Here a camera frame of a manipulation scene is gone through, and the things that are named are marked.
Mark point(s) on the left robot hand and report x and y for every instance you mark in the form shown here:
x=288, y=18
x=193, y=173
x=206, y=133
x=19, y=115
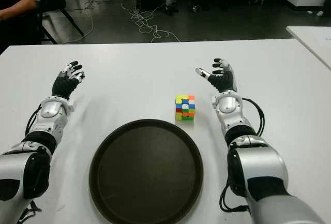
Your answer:
x=63, y=87

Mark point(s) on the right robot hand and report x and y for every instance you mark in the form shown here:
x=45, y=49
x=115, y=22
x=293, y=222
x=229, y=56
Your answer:
x=223, y=80

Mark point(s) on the multicoloured Rubik's cube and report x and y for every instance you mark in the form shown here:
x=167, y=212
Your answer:
x=184, y=107

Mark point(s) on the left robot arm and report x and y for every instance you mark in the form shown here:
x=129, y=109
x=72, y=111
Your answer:
x=15, y=167

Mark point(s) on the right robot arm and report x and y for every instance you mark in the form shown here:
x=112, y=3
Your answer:
x=261, y=162

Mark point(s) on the dark round plate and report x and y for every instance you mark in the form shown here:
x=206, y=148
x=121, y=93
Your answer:
x=146, y=172

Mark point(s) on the black office chair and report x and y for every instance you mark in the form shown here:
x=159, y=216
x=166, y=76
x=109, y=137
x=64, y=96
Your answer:
x=58, y=1

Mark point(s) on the white side table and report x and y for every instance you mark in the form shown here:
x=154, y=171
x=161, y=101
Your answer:
x=310, y=43

